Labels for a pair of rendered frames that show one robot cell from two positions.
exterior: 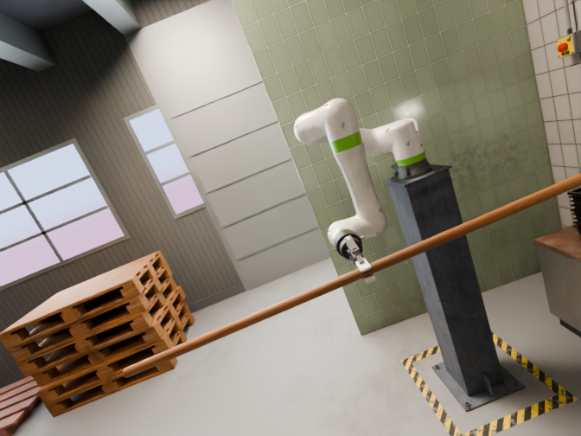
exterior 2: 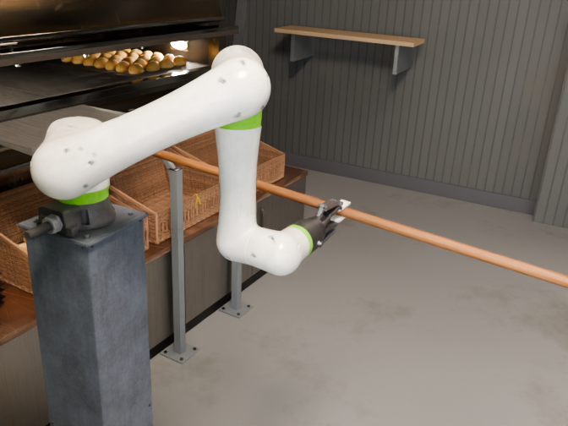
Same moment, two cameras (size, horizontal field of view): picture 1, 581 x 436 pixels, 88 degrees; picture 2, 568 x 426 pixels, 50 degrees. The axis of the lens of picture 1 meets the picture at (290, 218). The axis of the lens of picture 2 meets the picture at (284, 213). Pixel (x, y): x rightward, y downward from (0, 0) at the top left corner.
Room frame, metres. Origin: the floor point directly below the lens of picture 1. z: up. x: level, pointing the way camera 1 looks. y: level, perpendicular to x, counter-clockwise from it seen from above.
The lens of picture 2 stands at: (2.35, 0.42, 1.82)
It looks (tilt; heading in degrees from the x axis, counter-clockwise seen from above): 23 degrees down; 206
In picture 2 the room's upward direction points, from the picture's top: 3 degrees clockwise
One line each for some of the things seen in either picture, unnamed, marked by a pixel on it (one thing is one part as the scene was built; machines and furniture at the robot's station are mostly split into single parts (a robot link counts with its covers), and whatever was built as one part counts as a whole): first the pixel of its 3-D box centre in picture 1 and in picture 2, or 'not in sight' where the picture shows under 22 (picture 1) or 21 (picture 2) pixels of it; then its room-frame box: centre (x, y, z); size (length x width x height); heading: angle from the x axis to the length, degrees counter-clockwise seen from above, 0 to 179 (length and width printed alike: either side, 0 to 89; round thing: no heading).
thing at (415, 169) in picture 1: (407, 166); (67, 214); (1.39, -0.61, 1.23); 0.26 x 0.15 x 0.06; 0
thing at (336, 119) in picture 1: (340, 124); (237, 85); (1.13, -0.30, 1.53); 0.13 x 0.12 x 0.18; 34
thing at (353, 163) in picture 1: (362, 193); (237, 194); (1.12, -0.29, 1.26); 0.11 x 0.11 x 0.36; 86
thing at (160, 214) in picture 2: not in sight; (156, 188); (0.08, -1.37, 0.72); 0.56 x 0.49 x 0.28; 176
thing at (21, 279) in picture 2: not in sight; (60, 228); (0.68, -1.41, 0.72); 0.56 x 0.49 x 0.28; 176
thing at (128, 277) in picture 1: (112, 324); not in sight; (3.00, 2.16, 0.48); 1.32 x 0.90 x 0.96; 90
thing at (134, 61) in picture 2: not in sight; (125, 58); (-0.52, -2.04, 1.21); 0.61 x 0.48 x 0.06; 86
